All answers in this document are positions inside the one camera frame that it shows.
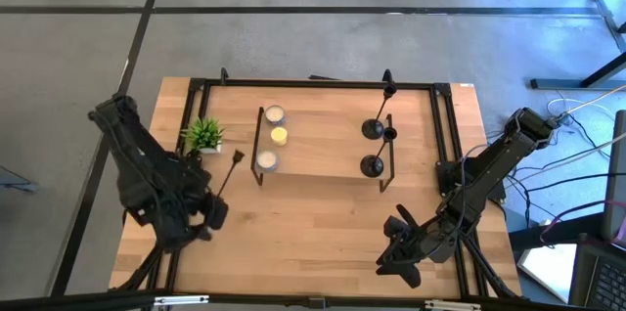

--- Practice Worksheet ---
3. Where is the silver metal bracket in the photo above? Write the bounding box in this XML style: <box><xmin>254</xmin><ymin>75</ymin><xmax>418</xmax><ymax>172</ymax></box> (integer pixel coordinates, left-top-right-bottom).
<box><xmin>424</xmin><ymin>299</ymin><xmax>483</xmax><ymax>311</ymax></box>
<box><xmin>153</xmin><ymin>294</ymin><xmax>210</xmax><ymax>307</ymax></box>

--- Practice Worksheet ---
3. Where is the green plant in white pot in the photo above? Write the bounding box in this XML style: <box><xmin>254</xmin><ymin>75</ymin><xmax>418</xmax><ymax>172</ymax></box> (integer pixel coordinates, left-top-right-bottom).
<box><xmin>181</xmin><ymin>115</ymin><xmax>226</xmax><ymax>156</ymax></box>

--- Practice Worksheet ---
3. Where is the white floor cable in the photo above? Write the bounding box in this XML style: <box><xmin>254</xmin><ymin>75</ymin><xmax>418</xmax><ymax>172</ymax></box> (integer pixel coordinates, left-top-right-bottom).
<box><xmin>546</xmin><ymin>95</ymin><xmax>618</xmax><ymax>124</ymax></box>

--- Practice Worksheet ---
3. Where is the dark monitor edge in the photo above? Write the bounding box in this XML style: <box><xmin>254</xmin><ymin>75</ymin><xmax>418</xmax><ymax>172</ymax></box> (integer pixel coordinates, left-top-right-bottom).
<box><xmin>602</xmin><ymin>109</ymin><xmax>626</xmax><ymax>244</ymax></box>

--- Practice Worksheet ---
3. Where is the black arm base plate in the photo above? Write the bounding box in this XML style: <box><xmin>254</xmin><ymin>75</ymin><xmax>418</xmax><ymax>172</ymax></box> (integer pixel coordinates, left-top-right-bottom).
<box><xmin>436</xmin><ymin>158</ymin><xmax>508</xmax><ymax>200</ymax></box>

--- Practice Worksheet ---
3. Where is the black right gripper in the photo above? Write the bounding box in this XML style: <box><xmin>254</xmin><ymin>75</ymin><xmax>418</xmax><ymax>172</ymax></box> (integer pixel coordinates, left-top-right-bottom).
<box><xmin>375</xmin><ymin>202</ymin><xmax>460</xmax><ymax>289</ymax></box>

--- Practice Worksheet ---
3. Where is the grey desk leg frame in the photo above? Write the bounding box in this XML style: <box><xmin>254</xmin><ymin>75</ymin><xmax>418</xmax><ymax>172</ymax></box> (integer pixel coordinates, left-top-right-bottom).
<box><xmin>530</xmin><ymin>0</ymin><xmax>626</xmax><ymax>91</ymax></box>

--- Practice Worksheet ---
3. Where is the white flat board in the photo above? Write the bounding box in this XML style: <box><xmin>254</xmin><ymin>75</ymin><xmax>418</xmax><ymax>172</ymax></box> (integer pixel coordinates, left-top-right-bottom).
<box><xmin>516</xmin><ymin>244</ymin><xmax>579</xmax><ymax>304</ymax></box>

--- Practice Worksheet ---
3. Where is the yellow candle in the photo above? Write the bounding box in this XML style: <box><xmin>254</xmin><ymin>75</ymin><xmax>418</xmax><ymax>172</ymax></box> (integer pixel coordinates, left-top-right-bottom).
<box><xmin>270</xmin><ymin>126</ymin><xmax>289</xmax><ymax>148</ymax></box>

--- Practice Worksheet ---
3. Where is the black floor cable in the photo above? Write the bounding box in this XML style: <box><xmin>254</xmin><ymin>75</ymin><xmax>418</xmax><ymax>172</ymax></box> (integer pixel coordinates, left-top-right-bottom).
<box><xmin>503</xmin><ymin>171</ymin><xmax>626</xmax><ymax>196</ymax></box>

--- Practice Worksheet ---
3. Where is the grey floor stand foot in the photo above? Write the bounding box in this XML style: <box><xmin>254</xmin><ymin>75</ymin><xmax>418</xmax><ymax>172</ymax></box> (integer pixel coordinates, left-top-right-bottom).
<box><xmin>0</xmin><ymin>163</ymin><xmax>39</xmax><ymax>194</ymax></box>

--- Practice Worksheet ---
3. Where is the dark laptop with keyboard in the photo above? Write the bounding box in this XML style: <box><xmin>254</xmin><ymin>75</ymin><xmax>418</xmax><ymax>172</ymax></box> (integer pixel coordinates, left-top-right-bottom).
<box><xmin>567</xmin><ymin>242</ymin><xmax>626</xmax><ymax>311</ymax></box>

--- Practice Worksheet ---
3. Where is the black aluminium rig frame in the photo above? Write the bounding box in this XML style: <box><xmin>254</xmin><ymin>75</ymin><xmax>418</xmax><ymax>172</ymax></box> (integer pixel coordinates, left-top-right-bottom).
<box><xmin>0</xmin><ymin>67</ymin><xmax>626</xmax><ymax>311</ymax></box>

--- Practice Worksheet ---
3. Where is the white tealight candle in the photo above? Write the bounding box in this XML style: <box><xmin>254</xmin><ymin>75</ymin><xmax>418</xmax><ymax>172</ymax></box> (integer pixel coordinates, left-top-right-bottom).
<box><xmin>264</xmin><ymin>104</ymin><xmax>287</xmax><ymax>126</ymax></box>
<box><xmin>256</xmin><ymin>149</ymin><xmax>280</xmax><ymax>173</ymax></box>

